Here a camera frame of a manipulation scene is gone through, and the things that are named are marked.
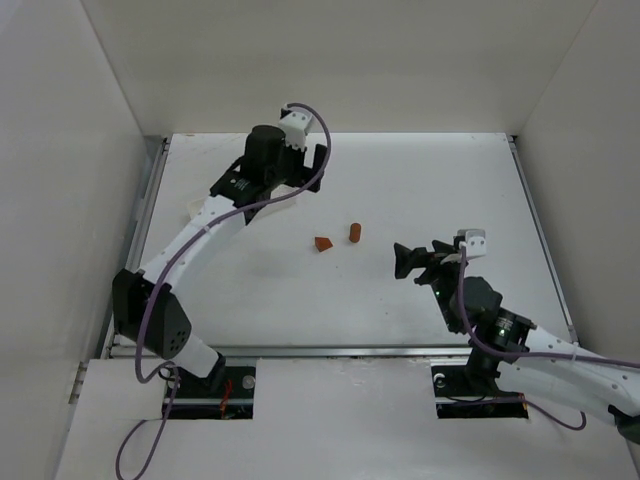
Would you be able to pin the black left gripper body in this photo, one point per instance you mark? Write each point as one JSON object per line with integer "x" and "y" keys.
{"x": 310, "y": 167}

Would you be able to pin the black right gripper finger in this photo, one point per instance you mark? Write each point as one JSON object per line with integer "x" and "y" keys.
{"x": 407, "y": 259}
{"x": 442, "y": 249}

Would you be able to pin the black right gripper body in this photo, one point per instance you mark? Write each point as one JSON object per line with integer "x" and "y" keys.
{"x": 432, "y": 258}

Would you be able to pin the wooden cylinder block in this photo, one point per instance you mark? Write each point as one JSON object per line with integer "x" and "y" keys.
{"x": 355, "y": 232}

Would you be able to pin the wooden wedge block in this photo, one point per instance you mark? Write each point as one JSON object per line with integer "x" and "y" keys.
{"x": 322, "y": 244}

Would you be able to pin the white plastic tray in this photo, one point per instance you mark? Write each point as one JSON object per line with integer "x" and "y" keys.
{"x": 203, "y": 210}

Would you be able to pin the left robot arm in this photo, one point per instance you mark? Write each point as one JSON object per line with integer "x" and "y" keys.
{"x": 147, "y": 305}

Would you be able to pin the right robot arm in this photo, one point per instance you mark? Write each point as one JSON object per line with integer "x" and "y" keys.
{"x": 511, "y": 354}

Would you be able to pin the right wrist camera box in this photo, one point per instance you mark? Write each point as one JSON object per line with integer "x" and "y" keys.
{"x": 473, "y": 241}

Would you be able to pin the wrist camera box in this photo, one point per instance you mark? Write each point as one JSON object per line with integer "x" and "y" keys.
{"x": 473, "y": 241}
{"x": 296, "y": 125}

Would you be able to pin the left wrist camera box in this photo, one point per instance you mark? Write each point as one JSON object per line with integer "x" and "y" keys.
{"x": 296, "y": 125}

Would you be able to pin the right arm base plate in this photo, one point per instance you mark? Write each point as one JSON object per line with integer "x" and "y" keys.
{"x": 456, "y": 398}

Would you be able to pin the aluminium table rail right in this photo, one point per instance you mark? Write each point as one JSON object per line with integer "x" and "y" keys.
{"x": 512, "y": 141}

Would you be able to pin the aluminium table rail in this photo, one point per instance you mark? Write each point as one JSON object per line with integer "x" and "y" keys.
{"x": 146, "y": 191}
{"x": 512, "y": 141}

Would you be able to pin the aluminium table rail left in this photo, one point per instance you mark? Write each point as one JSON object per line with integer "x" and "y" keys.
{"x": 146, "y": 191}

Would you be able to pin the aluminium front rail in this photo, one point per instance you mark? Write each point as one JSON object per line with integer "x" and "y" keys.
{"x": 122, "y": 349}

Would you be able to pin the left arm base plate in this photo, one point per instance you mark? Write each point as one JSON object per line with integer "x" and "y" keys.
{"x": 231, "y": 399}

